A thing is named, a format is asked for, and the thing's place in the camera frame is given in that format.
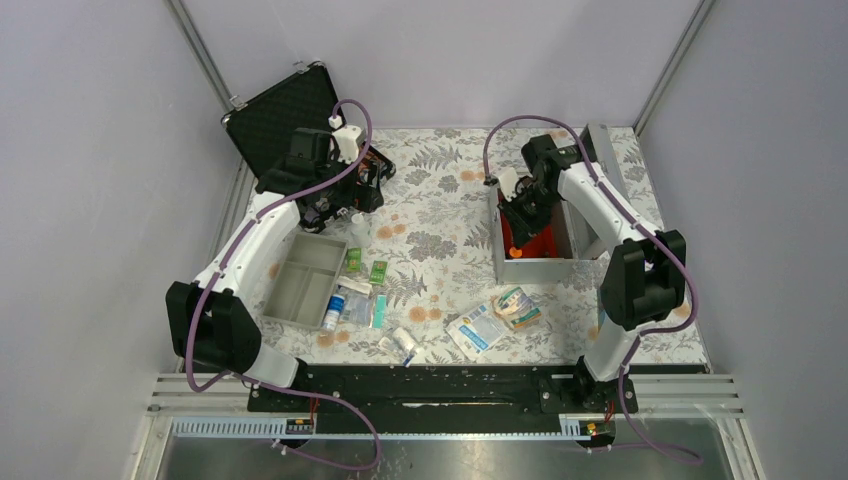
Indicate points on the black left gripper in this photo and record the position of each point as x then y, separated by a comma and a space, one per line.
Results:
361, 197

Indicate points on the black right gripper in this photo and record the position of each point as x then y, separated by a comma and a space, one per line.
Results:
523, 229

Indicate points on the grey metal box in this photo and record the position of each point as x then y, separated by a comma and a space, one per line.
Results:
550, 238

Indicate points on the white pill bottle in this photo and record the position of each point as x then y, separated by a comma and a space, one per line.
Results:
361, 230

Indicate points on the bandage roll packet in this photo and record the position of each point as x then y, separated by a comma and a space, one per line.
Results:
516, 308

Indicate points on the blue white gauze packet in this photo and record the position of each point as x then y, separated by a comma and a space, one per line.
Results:
476, 332

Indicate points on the red first aid pouch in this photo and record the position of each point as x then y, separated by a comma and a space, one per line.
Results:
507, 237

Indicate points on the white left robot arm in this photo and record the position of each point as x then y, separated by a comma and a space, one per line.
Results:
212, 327

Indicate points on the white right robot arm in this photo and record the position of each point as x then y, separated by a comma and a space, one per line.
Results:
642, 283

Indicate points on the black poker chip case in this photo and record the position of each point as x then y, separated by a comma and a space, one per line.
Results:
262, 129

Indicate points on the grey plastic tray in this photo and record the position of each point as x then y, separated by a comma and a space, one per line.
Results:
305, 281

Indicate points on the green sachet upper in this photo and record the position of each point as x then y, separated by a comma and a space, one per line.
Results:
354, 260

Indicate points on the green sachet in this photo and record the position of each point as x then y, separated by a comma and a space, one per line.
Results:
378, 272
354, 260

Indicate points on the green sachet lower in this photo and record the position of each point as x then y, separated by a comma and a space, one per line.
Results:
378, 272

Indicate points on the floral table mat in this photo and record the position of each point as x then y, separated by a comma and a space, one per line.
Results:
434, 233

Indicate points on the white blue-label bottle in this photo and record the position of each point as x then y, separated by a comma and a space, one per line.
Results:
333, 313

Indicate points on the teal strip packet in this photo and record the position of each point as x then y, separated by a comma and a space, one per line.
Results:
379, 308

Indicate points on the white bandage roll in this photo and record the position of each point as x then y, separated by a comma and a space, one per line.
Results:
405, 339

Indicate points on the clear syringe packet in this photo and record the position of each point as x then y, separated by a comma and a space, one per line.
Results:
388, 345

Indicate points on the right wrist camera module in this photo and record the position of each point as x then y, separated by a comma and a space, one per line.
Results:
507, 181

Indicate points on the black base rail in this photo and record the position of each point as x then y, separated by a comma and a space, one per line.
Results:
442, 399

